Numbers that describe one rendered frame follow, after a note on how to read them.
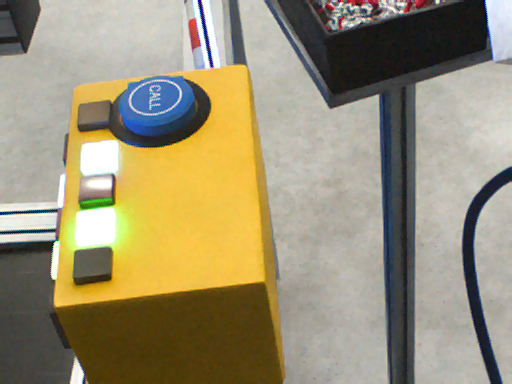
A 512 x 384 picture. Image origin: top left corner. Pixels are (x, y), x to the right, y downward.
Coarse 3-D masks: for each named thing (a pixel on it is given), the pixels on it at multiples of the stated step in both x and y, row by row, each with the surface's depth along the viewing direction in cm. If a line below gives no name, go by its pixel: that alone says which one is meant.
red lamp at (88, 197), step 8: (88, 176) 49; (96, 176) 49; (104, 176) 49; (112, 176) 49; (80, 184) 49; (88, 184) 49; (96, 184) 49; (104, 184) 49; (112, 184) 49; (80, 192) 49; (88, 192) 49; (96, 192) 49; (104, 192) 49; (112, 192) 49; (80, 200) 48; (88, 200) 48; (96, 200) 48; (104, 200) 48; (112, 200) 48; (80, 208) 49; (88, 208) 49
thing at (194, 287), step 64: (192, 128) 52; (256, 128) 55; (64, 192) 50; (128, 192) 49; (192, 192) 49; (256, 192) 49; (64, 256) 47; (128, 256) 46; (192, 256) 46; (256, 256) 46; (64, 320) 46; (128, 320) 46; (192, 320) 47; (256, 320) 47
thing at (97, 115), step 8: (80, 104) 53; (88, 104) 53; (96, 104) 53; (104, 104) 53; (80, 112) 53; (88, 112) 53; (96, 112) 52; (104, 112) 52; (80, 120) 52; (88, 120) 52; (96, 120) 52; (104, 120) 52; (80, 128) 52; (88, 128) 52; (96, 128) 52; (104, 128) 52
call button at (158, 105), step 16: (144, 80) 53; (160, 80) 53; (176, 80) 53; (128, 96) 52; (144, 96) 52; (160, 96) 52; (176, 96) 52; (192, 96) 52; (128, 112) 52; (144, 112) 52; (160, 112) 51; (176, 112) 51; (192, 112) 52; (128, 128) 52; (144, 128) 51; (160, 128) 51; (176, 128) 52
